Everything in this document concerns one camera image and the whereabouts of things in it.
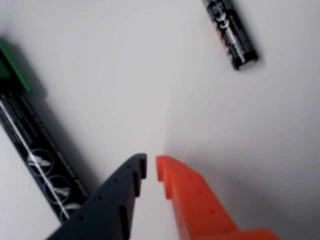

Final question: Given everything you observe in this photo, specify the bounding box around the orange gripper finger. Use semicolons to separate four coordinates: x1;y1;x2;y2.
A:
155;154;278;240

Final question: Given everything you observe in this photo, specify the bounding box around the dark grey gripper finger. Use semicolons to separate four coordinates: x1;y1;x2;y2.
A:
46;152;148;240

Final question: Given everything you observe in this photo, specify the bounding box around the green capped black marker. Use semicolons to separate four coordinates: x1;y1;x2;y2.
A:
0;37;89;224

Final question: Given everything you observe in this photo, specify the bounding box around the black cylindrical battery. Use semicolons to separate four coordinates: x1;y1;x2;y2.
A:
203;0;260;71

